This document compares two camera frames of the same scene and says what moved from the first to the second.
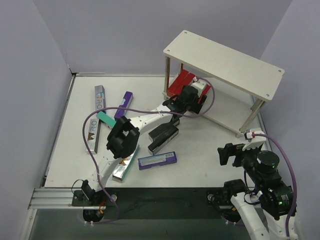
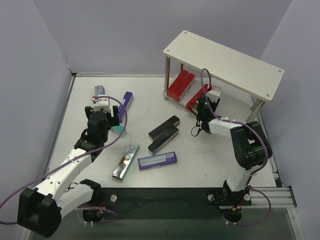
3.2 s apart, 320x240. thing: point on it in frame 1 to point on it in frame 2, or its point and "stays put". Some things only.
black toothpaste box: x=163 y=138 stays put
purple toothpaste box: x=125 y=103 stays put
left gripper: x=200 y=105 to x=88 y=110
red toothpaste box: x=187 y=81 stays put
